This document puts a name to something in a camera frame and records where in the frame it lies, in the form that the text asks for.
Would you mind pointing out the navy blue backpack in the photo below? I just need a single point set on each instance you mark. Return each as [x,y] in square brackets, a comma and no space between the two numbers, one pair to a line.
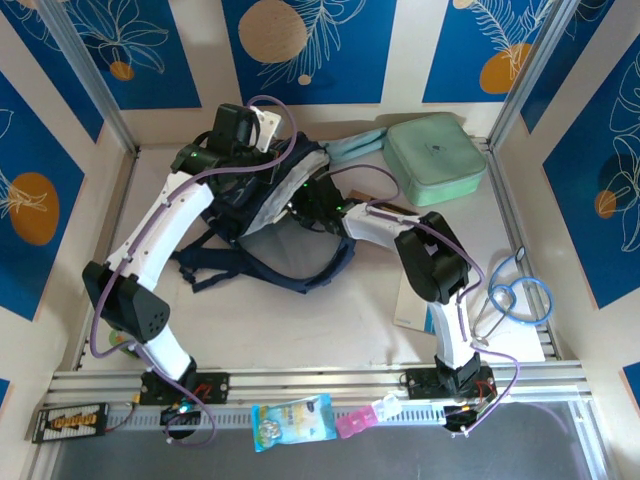
[280,200]

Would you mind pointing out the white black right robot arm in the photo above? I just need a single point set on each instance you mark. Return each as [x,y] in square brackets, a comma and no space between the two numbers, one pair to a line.
[370,225]

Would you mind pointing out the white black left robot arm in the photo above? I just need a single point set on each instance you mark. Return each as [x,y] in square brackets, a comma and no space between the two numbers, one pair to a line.
[160,230]

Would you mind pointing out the light blue cloth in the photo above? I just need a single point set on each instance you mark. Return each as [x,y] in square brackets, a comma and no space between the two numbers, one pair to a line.
[355,145]

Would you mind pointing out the mint green zip case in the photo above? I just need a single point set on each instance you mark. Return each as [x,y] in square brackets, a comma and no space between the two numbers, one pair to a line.
[432,160]

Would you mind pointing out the blue snack packet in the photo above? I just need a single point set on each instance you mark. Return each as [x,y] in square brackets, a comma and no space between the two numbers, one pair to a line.
[295,422]

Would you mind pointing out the pink clear pill organizer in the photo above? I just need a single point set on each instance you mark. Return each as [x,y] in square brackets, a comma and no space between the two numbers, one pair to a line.
[357,422]

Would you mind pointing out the blue stethoscope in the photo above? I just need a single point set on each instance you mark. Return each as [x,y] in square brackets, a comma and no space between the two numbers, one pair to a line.
[525,320]

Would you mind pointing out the small green round item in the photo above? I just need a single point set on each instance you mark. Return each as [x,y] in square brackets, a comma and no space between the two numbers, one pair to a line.
[117,340]

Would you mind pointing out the black power distribution board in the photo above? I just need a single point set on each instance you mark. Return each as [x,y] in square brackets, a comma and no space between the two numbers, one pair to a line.
[70,422]

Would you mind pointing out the aluminium frame post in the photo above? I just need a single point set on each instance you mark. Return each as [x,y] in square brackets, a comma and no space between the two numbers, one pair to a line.
[85,70]
[535,70]

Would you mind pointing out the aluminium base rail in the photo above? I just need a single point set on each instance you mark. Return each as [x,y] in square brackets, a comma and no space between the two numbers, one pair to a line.
[310,382]

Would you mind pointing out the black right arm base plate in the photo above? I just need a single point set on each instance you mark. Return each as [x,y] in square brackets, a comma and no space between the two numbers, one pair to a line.
[420,382]

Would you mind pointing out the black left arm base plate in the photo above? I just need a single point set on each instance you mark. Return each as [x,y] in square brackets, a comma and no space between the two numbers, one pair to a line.
[215,387]

